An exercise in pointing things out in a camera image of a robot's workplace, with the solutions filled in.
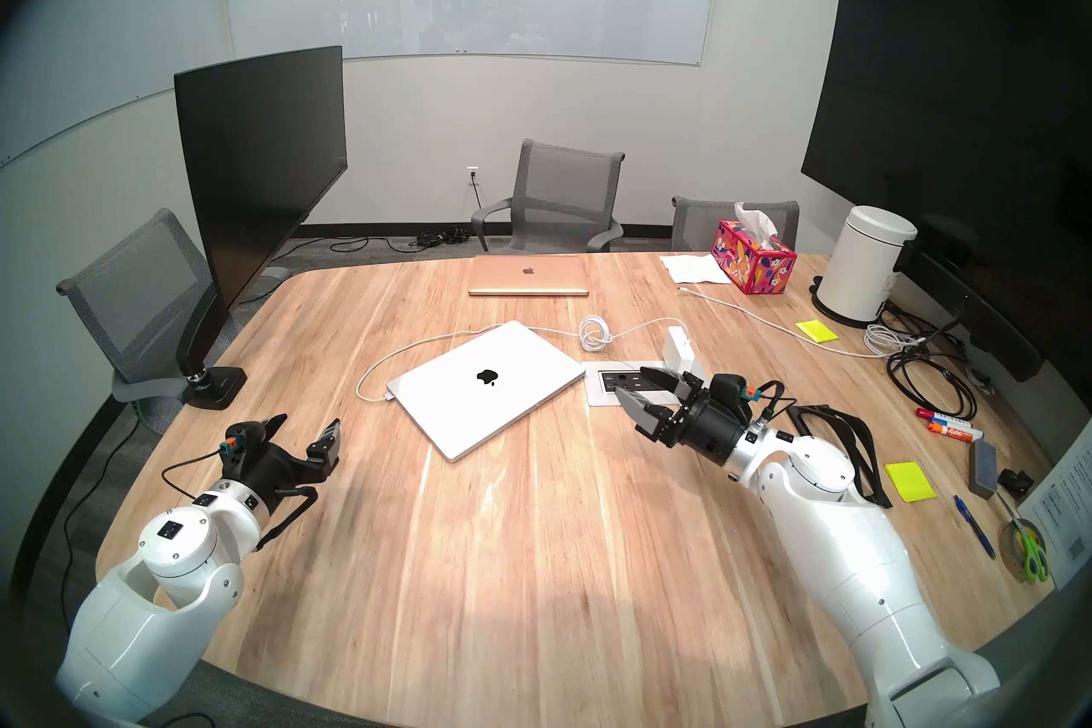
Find gold MacBook laptop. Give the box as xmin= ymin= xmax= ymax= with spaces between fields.
xmin=468 ymin=255 xmax=590 ymax=298

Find black video bar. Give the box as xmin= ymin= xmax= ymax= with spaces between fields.
xmin=892 ymin=223 xmax=1043 ymax=384

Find black floor cable bundle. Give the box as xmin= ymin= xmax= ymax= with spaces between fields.
xmin=328 ymin=226 xmax=473 ymax=255

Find silver MacBook laptop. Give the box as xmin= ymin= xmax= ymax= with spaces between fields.
xmin=386 ymin=320 xmax=586 ymax=463

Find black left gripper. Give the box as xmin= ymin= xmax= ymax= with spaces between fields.
xmin=241 ymin=414 xmax=343 ymax=519

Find white printed paper sheet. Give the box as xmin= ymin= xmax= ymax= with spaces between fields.
xmin=1017 ymin=419 xmax=1092 ymax=591

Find grey mesh office chair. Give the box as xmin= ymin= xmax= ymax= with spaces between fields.
xmin=471 ymin=139 xmax=626 ymax=254
xmin=671 ymin=196 xmax=800 ymax=254
xmin=56 ymin=209 xmax=223 ymax=405

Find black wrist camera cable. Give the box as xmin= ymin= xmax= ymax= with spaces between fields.
xmin=160 ymin=452 xmax=224 ymax=499
xmin=751 ymin=380 xmax=787 ymax=425

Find green handled scissors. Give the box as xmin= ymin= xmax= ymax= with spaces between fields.
xmin=1007 ymin=496 xmax=1050 ymax=584
xmin=998 ymin=517 xmax=1052 ymax=582

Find blue pen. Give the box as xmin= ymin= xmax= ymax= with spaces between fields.
xmin=954 ymin=494 xmax=997 ymax=561

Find black monitor power cable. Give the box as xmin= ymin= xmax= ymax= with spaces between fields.
xmin=61 ymin=411 xmax=146 ymax=633

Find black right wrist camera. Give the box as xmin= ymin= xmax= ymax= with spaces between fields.
xmin=711 ymin=374 xmax=760 ymax=418

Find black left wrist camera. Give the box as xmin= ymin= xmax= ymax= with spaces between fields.
xmin=220 ymin=423 xmax=258 ymax=473

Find black curved wide monitor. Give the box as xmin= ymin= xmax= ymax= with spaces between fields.
xmin=174 ymin=46 xmax=349 ymax=309

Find black left wrist camera cable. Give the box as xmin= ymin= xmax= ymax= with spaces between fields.
xmin=160 ymin=452 xmax=224 ymax=499

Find black left gripper cable loop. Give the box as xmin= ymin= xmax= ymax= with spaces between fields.
xmin=254 ymin=484 xmax=319 ymax=553

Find colourful floral tissue box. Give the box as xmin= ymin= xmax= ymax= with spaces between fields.
xmin=711 ymin=203 xmax=799 ymax=296

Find white MacBook charging cable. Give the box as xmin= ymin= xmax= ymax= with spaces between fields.
xmin=356 ymin=315 xmax=683 ymax=403

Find white power adapter brick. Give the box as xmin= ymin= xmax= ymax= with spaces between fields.
xmin=664 ymin=325 xmax=697 ymax=376

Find silver desk power outlet box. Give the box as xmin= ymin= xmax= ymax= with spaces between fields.
xmin=583 ymin=360 xmax=709 ymax=406

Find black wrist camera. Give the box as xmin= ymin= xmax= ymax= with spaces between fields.
xmin=711 ymin=374 xmax=760 ymax=418
xmin=220 ymin=423 xmax=258 ymax=473

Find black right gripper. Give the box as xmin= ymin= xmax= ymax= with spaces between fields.
xmin=616 ymin=365 xmax=753 ymax=468

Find large black wall television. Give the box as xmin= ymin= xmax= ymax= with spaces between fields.
xmin=800 ymin=0 xmax=1092 ymax=318

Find long white cable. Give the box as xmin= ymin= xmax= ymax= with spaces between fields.
xmin=678 ymin=287 xmax=926 ymax=359

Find white paper napkin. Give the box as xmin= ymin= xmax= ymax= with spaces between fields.
xmin=659 ymin=253 xmax=733 ymax=285

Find black strap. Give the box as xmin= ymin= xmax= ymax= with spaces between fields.
xmin=787 ymin=404 xmax=892 ymax=510

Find grey whiteboard eraser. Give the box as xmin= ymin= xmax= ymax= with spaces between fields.
xmin=967 ymin=439 xmax=999 ymax=499

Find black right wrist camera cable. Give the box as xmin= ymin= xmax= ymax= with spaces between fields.
xmin=751 ymin=380 xmax=787 ymax=425

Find black coiled cable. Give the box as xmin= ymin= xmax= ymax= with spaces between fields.
xmin=886 ymin=308 xmax=978 ymax=420

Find white cylindrical bin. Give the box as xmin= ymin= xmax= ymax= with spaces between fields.
xmin=810 ymin=205 xmax=918 ymax=329

